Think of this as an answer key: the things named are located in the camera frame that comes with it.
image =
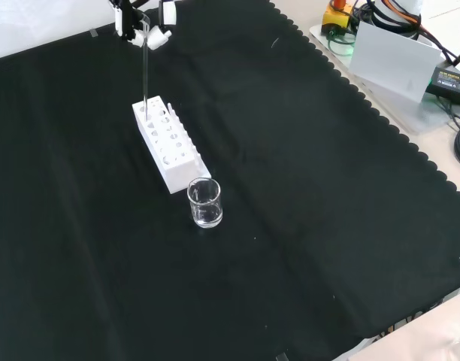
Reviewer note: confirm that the yellow stop button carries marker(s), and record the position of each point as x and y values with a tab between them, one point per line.
333	19

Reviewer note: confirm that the black bench cloth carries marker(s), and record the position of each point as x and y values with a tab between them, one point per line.
290	188

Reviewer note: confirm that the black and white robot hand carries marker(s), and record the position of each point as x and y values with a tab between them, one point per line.
155	35

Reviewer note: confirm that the small clear glass beaker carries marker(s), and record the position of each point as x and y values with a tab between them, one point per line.
205	214

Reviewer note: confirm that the black power adapter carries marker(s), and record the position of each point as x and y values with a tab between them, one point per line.
450	80

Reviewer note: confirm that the white standing board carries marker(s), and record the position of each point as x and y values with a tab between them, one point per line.
391	56

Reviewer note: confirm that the white test tube rack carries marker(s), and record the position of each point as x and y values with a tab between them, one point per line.
177	175

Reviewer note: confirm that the clear glass rod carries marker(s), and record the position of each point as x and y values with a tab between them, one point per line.
145	75

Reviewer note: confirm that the pale beige board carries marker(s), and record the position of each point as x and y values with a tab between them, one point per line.
421	331

